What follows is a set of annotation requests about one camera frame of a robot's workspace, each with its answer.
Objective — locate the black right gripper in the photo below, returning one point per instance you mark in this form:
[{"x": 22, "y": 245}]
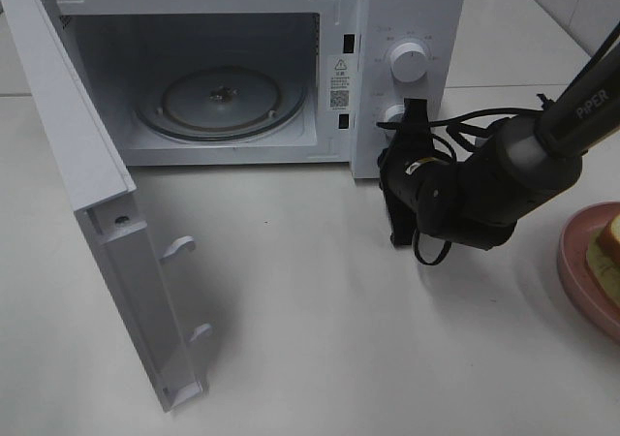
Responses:
[{"x": 403, "y": 167}]

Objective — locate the pink round plate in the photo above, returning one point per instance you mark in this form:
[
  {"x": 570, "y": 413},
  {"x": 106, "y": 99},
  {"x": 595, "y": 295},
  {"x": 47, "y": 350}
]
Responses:
[{"x": 577, "y": 279}]

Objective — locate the sandwich with lettuce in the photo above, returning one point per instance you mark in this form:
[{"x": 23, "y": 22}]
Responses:
[{"x": 602, "y": 258}]

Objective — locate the white microwave door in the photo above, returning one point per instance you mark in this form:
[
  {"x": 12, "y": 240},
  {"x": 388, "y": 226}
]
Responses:
[{"x": 102, "y": 195}]

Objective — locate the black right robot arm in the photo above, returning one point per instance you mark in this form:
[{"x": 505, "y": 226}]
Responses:
[{"x": 468, "y": 179}]

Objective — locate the lower white timer knob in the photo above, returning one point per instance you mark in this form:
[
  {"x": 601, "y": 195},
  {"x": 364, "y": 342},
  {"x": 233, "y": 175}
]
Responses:
[{"x": 393, "y": 114}]

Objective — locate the upper white power knob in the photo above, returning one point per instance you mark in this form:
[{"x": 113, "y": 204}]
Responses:
[{"x": 408, "y": 61}]

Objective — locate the white microwave oven body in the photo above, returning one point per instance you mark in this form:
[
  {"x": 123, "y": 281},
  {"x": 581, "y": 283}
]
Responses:
[{"x": 341, "y": 55}]

